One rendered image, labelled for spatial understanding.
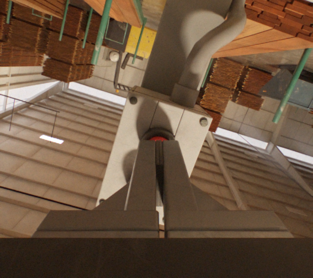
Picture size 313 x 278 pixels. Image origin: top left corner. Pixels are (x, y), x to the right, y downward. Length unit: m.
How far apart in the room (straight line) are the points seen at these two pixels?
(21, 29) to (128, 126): 10.38
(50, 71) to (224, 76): 7.04
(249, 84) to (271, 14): 8.33
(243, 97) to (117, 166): 9.76
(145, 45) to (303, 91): 4.42
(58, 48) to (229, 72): 6.86
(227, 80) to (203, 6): 9.42
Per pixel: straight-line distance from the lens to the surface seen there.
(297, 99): 6.96
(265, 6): 1.75
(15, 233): 8.96
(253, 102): 10.18
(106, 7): 1.90
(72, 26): 9.84
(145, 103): 0.18
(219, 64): 9.53
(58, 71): 9.93
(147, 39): 6.69
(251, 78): 9.97
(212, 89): 9.49
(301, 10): 1.85
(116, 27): 6.72
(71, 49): 9.80
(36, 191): 11.10
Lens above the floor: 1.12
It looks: 14 degrees up
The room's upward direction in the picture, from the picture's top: 162 degrees counter-clockwise
